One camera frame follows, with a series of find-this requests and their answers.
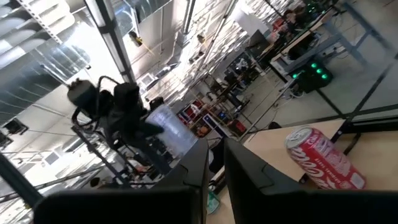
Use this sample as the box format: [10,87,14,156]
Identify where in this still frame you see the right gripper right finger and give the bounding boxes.
[223,138,398,224]

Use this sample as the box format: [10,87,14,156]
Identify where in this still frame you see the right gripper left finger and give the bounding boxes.
[33,138,210,224]

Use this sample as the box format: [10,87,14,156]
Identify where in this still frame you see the red Coca-Cola can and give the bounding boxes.
[284,125,367,190]

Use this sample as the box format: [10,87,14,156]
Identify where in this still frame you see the white board panel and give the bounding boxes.
[146,104,200,159]

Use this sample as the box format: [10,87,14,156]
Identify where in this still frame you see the black computer green lights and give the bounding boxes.
[290,58,334,94]

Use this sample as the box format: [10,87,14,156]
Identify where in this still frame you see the black monitor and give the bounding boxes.
[245,29,271,58]

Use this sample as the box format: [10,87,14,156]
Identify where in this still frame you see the grey metal desk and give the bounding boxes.
[269,0,398,74]

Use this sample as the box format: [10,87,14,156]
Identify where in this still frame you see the person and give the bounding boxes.
[281,7,308,34]

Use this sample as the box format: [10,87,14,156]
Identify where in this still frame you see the black frame wooden shelf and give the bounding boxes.
[330,119,398,191]

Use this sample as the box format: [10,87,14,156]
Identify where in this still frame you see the black aluminium rig frame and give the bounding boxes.
[0,0,398,209]

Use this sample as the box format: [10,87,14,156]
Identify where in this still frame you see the black yellow cable reel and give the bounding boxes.
[129,30,144,47]

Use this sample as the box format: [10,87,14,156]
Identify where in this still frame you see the silver ventilation duct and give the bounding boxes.
[0,0,91,125]

